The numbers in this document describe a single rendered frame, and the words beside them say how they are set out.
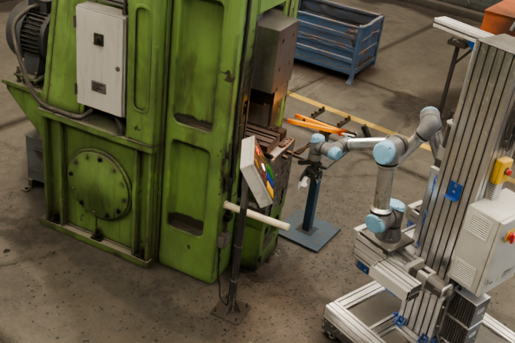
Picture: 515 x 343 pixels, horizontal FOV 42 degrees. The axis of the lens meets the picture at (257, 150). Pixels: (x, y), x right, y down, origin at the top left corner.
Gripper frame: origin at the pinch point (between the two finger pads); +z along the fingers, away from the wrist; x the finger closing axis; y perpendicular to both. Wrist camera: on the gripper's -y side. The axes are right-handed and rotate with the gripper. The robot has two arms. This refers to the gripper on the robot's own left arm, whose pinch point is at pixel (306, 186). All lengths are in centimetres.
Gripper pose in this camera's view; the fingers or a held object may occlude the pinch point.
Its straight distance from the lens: 396.9
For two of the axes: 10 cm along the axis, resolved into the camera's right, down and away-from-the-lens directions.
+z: -1.1, 8.7, 4.8
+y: 6.2, 4.4, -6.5
